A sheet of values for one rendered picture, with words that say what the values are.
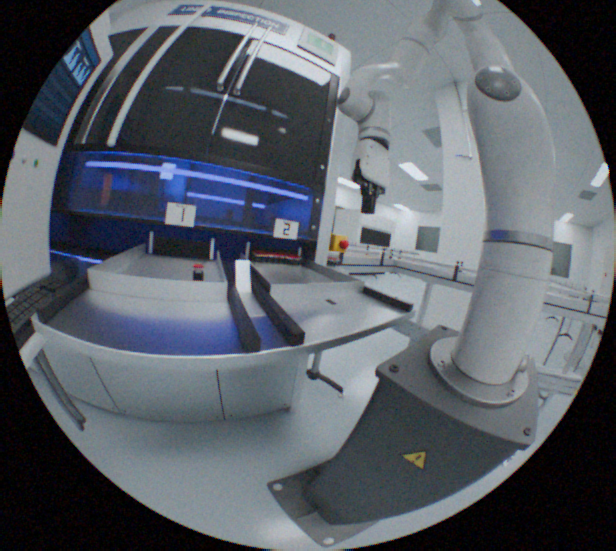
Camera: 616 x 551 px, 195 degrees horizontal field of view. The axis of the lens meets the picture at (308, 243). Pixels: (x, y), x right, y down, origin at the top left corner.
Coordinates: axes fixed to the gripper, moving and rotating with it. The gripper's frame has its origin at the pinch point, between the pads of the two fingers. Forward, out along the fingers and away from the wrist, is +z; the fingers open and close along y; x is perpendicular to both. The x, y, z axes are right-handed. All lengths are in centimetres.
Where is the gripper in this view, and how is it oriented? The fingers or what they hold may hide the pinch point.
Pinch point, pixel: (368, 205)
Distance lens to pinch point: 42.9
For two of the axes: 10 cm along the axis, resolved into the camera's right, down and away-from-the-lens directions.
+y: -8.5, -1.0, -5.2
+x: 5.0, 1.2, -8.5
